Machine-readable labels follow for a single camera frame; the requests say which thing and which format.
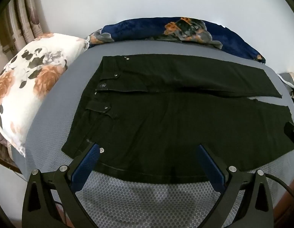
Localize grey cloth with white trim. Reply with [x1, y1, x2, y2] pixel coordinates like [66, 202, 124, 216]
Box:
[277, 68, 294, 89]

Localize blue floral blanket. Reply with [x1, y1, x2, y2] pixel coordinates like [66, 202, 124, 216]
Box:
[86, 17, 266, 64]

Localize black pants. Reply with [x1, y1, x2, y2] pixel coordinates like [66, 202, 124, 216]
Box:
[61, 54, 294, 184]

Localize grey mesh bed mattress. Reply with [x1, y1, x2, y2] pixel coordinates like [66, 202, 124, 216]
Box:
[9, 39, 294, 228]

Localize white floral pillow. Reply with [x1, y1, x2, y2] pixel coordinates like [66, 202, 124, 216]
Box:
[0, 33, 90, 157]

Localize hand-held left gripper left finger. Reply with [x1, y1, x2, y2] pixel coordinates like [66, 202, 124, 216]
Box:
[22, 143, 101, 228]

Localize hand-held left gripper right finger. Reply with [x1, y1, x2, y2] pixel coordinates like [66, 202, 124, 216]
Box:
[196, 144, 274, 228]

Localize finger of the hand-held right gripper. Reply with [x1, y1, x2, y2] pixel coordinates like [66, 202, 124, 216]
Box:
[283, 122, 294, 153]

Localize striped patterned curtain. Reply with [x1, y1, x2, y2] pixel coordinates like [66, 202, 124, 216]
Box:
[0, 0, 49, 76]

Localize black cable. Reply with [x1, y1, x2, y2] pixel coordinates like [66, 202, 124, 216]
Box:
[264, 174, 294, 201]

